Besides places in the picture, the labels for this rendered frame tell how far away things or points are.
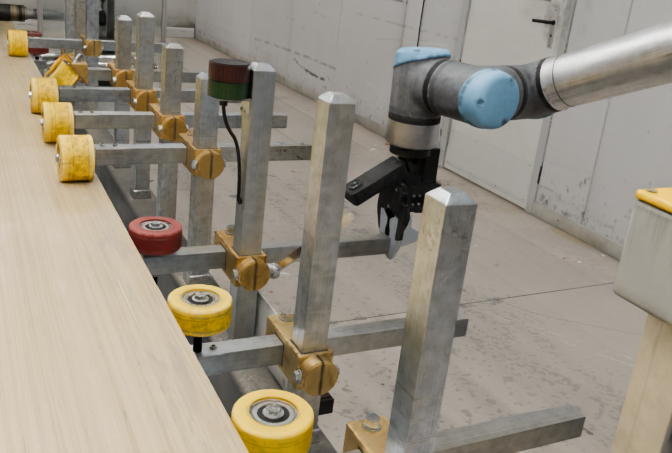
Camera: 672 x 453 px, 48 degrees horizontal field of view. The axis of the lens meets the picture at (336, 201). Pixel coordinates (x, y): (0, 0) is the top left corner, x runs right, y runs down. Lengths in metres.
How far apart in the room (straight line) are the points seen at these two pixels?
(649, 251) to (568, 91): 0.76
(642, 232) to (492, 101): 0.71
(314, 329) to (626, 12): 3.27
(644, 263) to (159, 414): 0.47
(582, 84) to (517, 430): 0.54
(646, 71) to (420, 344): 0.60
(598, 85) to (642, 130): 2.75
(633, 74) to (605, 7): 2.99
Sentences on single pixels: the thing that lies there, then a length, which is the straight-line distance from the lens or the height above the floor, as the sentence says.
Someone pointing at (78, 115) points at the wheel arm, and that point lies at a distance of 1.61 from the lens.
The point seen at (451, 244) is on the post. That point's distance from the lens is 0.69.
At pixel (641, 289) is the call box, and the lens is 0.49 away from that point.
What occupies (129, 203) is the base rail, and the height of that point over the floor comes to 0.70.
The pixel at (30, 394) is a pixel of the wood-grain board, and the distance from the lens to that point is 0.80.
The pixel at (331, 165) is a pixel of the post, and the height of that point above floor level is 1.09.
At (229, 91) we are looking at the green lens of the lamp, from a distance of 1.08.
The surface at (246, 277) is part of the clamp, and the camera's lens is 1.17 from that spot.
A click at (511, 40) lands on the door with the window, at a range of 4.66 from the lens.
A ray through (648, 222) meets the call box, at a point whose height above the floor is 1.20.
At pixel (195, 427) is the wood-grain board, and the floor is 0.90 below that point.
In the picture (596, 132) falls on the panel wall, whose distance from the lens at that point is 4.14.
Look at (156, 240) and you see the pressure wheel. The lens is 1.15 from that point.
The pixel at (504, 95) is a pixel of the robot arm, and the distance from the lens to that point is 1.19.
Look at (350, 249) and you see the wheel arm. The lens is 1.31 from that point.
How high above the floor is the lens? 1.34
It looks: 19 degrees down
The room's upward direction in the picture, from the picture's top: 7 degrees clockwise
